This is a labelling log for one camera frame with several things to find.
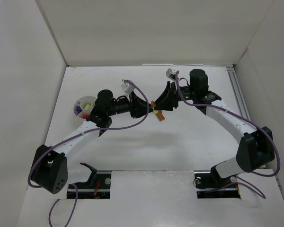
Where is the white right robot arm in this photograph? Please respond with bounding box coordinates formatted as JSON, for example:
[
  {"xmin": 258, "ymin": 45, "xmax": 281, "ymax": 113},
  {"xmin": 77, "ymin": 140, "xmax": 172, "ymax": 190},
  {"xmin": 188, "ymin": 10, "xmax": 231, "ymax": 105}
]
[{"xmin": 155, "ymin": 69, "xmax": 280, "ymax": 190}]

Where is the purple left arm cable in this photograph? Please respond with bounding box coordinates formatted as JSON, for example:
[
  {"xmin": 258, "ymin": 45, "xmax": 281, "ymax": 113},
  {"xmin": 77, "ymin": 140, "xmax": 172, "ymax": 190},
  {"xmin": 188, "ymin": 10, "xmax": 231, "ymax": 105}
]
[{"xmin": 27, "ymin": 80, "xmax": 150, "ymax": 227}]

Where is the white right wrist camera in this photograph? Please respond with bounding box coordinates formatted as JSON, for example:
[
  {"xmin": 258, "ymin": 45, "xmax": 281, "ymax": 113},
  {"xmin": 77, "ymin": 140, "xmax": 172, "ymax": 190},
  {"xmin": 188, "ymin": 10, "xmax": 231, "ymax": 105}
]
[{"xmin": 166, "ymin": 68, "xmax": 178, "ymax": 81}]

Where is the brown curved lego piece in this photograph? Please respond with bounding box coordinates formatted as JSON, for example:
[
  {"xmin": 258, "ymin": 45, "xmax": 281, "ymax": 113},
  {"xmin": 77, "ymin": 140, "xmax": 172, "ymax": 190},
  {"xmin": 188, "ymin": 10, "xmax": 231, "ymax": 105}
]
[{"xmin": 151, "ymin": 101, "xmax": 156, "ymax": 109}]

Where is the orange lego brick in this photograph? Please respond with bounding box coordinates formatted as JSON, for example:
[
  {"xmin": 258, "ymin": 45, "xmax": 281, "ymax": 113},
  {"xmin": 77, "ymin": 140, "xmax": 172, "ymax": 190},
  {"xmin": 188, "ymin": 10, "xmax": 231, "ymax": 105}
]
[{"xmin": 156, "ymin": 112, "xmax": 165, "ymax": 122}]

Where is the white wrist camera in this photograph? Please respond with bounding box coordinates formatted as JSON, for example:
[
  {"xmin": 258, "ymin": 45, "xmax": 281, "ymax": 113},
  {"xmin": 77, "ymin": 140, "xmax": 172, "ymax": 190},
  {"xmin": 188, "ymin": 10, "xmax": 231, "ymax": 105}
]
[
  {"xmin": 121, "ymin": 79, "xmax": 135, "ymax": 95},
  {"xmin": 166, "ymin": 68, "xmax": 178, "ymax": 81}
]

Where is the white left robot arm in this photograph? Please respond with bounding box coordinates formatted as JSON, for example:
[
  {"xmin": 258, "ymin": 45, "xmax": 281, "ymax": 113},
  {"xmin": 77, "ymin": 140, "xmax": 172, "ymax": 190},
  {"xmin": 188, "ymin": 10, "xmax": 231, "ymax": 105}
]
[{"xmin": 28, "ymin": 89, "xmax": 151, "ymax": 194}]

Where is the aluminium rail right side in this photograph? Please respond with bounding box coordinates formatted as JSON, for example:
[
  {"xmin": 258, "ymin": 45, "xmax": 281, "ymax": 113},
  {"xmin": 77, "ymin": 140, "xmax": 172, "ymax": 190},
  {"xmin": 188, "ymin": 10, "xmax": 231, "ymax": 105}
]
[{"xmin": 226, "ymin": 67, "xmax": 250, "ymax": 120}]

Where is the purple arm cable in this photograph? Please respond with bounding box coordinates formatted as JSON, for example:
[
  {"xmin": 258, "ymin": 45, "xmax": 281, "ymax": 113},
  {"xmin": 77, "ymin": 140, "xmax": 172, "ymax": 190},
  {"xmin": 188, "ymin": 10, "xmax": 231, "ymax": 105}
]
[
  {"xmin": 27, "ymin": 80, "xmax": 150, "ymax": 227},
  {"xmin": 174, "ymin": 70, "xmax": 282, "ymax": 199}
]

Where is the white round divided container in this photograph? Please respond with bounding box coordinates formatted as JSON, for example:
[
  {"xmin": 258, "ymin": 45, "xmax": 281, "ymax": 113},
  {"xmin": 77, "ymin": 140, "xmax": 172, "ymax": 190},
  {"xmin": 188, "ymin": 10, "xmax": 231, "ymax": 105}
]
[{"xmin": 73, "ymin": 96, "xmax": 97, "ymax": 119}]

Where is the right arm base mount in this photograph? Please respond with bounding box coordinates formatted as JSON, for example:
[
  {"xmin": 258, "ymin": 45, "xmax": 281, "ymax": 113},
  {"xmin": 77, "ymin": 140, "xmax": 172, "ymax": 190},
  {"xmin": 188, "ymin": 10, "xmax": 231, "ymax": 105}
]
[{"xmin": 193, "ymin": 167, "xmax": 241, "ymax": 199}]

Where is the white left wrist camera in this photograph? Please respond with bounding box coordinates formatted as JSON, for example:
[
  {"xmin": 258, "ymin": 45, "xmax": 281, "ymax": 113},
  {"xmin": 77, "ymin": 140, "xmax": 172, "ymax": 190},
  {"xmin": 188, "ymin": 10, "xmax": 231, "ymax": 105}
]
[{"xmin": 121, "ymin": 79, "xmax": 135, "ymax": 95}]

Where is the purple arched lego piece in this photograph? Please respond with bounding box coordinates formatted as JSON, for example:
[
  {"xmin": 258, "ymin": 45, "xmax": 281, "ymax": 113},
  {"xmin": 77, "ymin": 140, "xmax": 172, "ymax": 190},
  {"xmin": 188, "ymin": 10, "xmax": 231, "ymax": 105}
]
[{"xmin": 74, "ymin": 106, "xmax": 82, "ymax": 115}]

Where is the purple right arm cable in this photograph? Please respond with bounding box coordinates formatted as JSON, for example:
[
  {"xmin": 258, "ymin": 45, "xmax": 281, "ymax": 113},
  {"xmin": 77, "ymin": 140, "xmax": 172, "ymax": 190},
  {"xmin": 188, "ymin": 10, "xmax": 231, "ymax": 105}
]
[{"xmin": 174, "ymin": 70, "xmax": 282, "ymax": 199}]

